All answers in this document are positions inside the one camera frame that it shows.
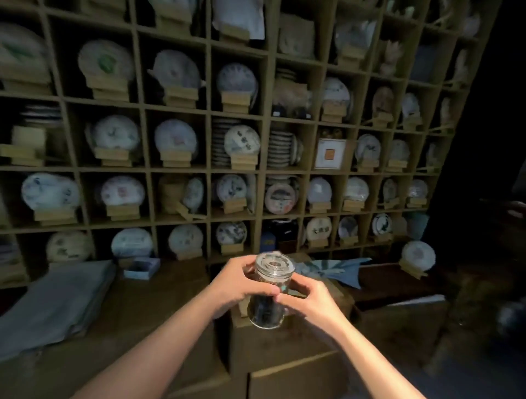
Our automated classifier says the person's left hand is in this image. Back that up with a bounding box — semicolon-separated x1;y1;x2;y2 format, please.
209;255;285;319

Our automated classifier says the person's right hand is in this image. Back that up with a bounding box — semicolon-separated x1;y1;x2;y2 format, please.
275;274;351;335

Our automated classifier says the clear glass jar with lid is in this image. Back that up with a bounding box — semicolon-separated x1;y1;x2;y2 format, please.
247;252;296;330

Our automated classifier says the person's right forearm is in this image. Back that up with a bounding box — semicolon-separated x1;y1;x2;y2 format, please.
329;318;426;399

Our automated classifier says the person's left forearm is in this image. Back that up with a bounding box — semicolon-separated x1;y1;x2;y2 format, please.
72;288;231;399

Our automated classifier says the brown cardboard box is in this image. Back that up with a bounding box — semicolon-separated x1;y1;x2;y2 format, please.
227;280;355;375

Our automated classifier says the dark tea box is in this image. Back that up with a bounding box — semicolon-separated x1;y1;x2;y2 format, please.
262;219;299;254

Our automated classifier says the blue crumpled cloth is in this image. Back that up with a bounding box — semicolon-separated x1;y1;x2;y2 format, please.
294;257;373;289

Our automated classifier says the wooden counter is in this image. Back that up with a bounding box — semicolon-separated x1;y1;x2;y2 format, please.
0;257;453;399

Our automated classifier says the single wooden easel stand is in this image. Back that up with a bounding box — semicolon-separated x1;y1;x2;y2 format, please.
398;259;429;280

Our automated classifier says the small blue open box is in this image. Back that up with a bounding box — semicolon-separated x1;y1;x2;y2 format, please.
123;257;161;281

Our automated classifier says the single white wrapped tea cake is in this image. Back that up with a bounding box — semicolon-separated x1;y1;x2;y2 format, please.
401;240;436;272

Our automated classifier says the stack of wrapped tea cakes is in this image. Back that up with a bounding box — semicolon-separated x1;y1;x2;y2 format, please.
211;118;231;166
267;131;304;167

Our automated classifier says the pale teal package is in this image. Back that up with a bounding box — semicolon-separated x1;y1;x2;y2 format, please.
405;211;430;241

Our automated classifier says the white square framed box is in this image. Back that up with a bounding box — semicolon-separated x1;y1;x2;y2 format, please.
314;138;347;170

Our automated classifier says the wooden grid shelf unit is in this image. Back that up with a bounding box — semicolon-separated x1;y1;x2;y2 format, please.
0;0;503;290

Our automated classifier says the grey folded cloth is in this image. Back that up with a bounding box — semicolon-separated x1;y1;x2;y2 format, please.
0;259;118;363

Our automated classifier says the display of wrapped tea cakes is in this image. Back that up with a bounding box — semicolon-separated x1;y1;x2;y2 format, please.
0;21;432;264

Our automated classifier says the white ceramic figurine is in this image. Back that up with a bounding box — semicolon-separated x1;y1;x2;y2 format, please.
379;40;402;77
451;49;470;84
439;96;453;129

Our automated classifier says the brown paper package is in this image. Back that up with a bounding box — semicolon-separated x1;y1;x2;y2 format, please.
279;13;316;59

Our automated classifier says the white paper bag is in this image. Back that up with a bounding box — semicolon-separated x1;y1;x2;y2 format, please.
211;0;266;40

